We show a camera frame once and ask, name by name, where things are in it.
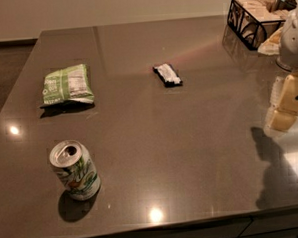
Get green white 7up can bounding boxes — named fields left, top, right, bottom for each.
left=49, top=140, right=101, bottom=201

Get dark blue rxbar wrapper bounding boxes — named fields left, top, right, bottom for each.
left=153, top=63, right=183, bottom=87

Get green white snack bag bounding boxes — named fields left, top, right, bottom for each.
left=41, top=64, right=94, bottom=108

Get black wire basket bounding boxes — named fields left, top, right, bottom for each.
left=227, top=0, right=294, bottom=51

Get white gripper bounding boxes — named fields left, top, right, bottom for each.
left=267, top=0, right=298, bottom=132

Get cream packets in basket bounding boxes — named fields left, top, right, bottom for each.
left=236, top=0, right=291, bottom=49

